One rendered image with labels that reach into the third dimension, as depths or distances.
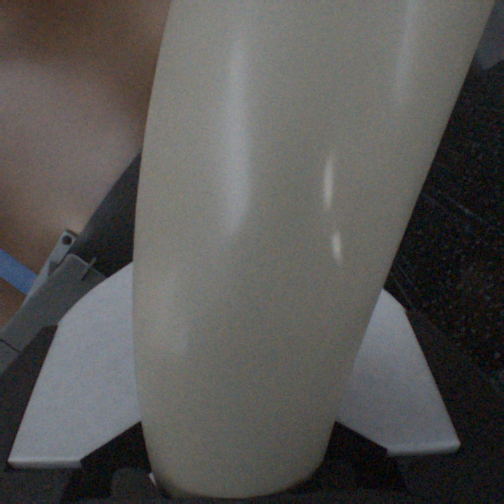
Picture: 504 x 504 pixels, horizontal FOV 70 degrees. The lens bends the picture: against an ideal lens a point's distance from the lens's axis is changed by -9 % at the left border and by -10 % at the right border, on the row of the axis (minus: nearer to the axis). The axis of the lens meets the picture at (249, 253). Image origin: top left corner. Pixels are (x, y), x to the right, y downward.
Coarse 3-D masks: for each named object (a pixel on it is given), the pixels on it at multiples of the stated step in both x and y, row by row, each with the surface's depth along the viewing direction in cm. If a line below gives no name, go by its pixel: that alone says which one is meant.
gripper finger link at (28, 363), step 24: (48, 336) 8; (24, 360) 8; (0, 384) 7; (24, 384) 7; (0, 408) 6; (24, 408) 7; (0, 432) 6; (0, 456) 6; (0, 480) 5; (24, 480) 5; (48, 480) 5; (72, 480) 5
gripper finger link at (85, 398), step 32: (96, 288) 10; (128, 288) 10; (64, 320) 9; (96, 320) 9; (128, 320) 9; (64, 352) 8; (96, 352) 8; (128, 352) 8; (64, 384) 7; (96, 384) 7; (128, 384) 7; (32, 416) 6; (64, 416) 6; (96, 416) 6; (128, 416) 6; (32, 448) 6; (64, 448) 6; (96, 448) 6; (128, 448) 6; (96, 480) 6
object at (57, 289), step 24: (72, 240) 110; (48, 264) 113; (72, 264) 108; (48, 288) 95; (72, 288) 101; (24, 312) 84; (48, 312) 89; (0, 336) 75; (24, 336) 79; (0, 360) 70
